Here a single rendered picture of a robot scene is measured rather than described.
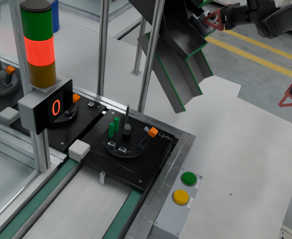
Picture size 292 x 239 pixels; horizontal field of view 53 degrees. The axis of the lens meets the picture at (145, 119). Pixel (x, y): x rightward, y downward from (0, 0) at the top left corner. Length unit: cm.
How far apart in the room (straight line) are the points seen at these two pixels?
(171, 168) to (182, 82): 34
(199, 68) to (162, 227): 68
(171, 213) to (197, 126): 49
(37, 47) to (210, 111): 87
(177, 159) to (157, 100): 41
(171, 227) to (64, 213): 28
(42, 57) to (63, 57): 91
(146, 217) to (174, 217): 7
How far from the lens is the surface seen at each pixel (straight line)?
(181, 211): 80
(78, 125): 94
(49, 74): 59
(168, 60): 104
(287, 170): 119
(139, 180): 81
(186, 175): 86
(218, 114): 128
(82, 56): 148
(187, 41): 97
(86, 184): 86
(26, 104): 60
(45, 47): 56
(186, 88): 108
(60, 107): 66
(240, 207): 100
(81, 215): 81
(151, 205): 80
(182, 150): 94
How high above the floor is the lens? 162
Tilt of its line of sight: 42 degrees down
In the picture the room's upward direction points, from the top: 11 degrees clockwise
